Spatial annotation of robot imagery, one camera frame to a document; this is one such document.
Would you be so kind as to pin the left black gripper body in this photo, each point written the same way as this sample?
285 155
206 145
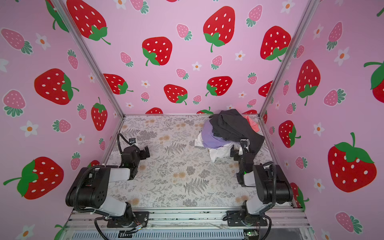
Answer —
142 153

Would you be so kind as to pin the left corner aluminium post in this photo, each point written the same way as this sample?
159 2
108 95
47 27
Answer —
78 38

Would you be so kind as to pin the corner aluminium post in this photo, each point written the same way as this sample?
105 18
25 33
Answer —
308 14
78 38

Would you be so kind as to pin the pink cloth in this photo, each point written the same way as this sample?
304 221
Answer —
254 125

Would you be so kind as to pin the purple cloth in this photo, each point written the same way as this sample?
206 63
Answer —
209 140

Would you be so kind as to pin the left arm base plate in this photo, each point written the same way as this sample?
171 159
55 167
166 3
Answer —
130 221

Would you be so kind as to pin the dark grey cloth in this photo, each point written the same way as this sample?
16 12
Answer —
232 126

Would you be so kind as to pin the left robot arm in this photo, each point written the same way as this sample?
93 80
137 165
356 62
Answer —
89 192

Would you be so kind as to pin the white cloth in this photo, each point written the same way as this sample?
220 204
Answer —
215 153

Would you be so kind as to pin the right corner aluminium post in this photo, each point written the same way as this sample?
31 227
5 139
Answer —
308 14

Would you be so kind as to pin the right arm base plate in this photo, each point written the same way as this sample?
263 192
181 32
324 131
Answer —
243 219

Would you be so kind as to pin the aluminium rail frame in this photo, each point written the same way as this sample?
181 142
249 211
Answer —
193 223

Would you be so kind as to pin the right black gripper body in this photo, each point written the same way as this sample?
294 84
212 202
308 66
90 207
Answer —
240 151

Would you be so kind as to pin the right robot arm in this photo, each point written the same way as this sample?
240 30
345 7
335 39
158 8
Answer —
271 185

